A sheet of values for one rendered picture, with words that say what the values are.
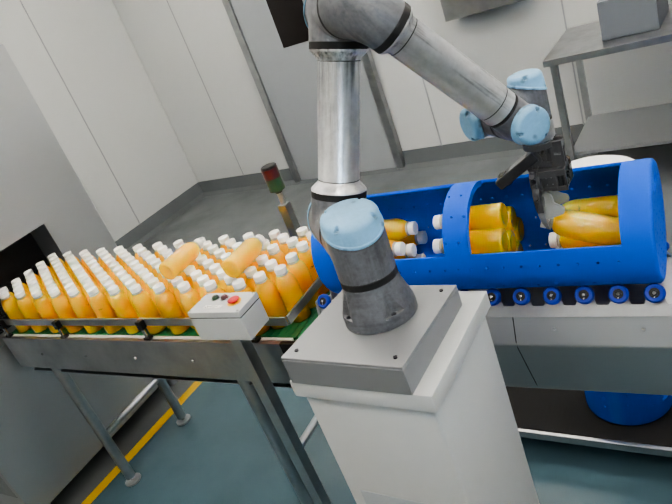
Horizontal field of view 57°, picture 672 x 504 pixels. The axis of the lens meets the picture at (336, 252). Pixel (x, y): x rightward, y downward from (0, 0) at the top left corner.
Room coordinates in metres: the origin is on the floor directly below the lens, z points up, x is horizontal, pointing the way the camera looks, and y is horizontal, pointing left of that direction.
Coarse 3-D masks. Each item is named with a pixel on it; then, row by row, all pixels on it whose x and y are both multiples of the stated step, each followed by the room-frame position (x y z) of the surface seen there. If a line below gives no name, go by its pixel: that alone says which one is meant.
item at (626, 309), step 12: (492, 312) 1.34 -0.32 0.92; (504, 312) 1.32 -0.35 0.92; (516, 312) 1.30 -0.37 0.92; (528, 312) 1.28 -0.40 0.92; (540, 312) 1.26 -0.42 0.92; (552, 312) 1.25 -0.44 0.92; (564, 312) 1.23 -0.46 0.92; (576, 312) 1.21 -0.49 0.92; (588, 312) 1.20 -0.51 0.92; (600, 312) 1.18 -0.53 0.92; (612, 312) 1.16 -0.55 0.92; (624, 312) 1.15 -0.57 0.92; (636, 312) 1.13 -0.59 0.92; (648, 312) 1.12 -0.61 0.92; (660, 312) 1.10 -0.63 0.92
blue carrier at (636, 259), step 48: (432, 192) 1.60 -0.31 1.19; (480, 192) 1.54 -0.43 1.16; (528, 192) 1.48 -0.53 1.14; (576, 192) 1.41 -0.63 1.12; (624, 192) 1.16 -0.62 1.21; (432, 240) 1.65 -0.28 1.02; (528, 240) 1.47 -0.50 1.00; (624, 240) 1.11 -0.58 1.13; (336, 288) 1.59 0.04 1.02; (480, 288) 1.37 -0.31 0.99
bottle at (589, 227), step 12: (564, 216) 1.24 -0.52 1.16; (576, 216) 1.23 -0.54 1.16; (588, 216) 1.22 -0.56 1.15; (600, 216) 1.21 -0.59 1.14; (612, 216) 1.21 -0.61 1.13; (552, 228) 1.26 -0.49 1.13; (564, 228) 1.23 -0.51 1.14; (576, 228) 1.22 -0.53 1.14; (588, 228) 1.20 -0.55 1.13; (600, 228) 1.19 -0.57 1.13; (612, 228) 1.18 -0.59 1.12; (588, 240) 1.21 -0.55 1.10; (600, 240) 1.19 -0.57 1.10; (612, 240) 1.17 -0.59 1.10
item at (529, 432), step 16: (512, 400) 1.85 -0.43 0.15; (528, 400) 1.82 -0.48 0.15; (544, 400) 1.79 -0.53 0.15; (560, 400) 1.76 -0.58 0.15; (576, 400) 1.73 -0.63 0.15; (528, 416) 1.74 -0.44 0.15; (544, 416) 1.71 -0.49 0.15; (560, 416) 1.68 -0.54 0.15; (576, 416) 1.66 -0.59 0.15; (592, 416) 1.63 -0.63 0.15; (528, 432) 1.67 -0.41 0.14; (544, 432) 1.65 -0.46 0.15; (560, 432) 1.62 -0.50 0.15; (576, 432) 1.59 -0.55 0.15; (592, 432) 1.56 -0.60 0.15; (608, 432) 1.54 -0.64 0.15; (624, 432) 1.51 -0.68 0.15; (640, 432) 1.49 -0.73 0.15; (656, 432) 1.47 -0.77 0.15; (608, 448) 1.50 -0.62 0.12; (624, 448) 1.47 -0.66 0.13; (640, 448) 1.44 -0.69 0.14; (656, 448) 1.41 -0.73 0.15
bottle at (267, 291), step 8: (264, 280) 1.73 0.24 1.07; (256, 288) 1.73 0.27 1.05; (264, 288) 1.71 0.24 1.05; (272, 288) 1.72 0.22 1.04; (264, 296) 1.71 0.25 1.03; (272, 296) 1.71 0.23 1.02; (280, 296) 1.74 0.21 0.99; (264, 304) 1.71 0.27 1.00; (272, 304) 1.71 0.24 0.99; (280, 304) 1.72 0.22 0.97; (272, 312) 1.71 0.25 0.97; (280, 312) 1.71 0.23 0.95
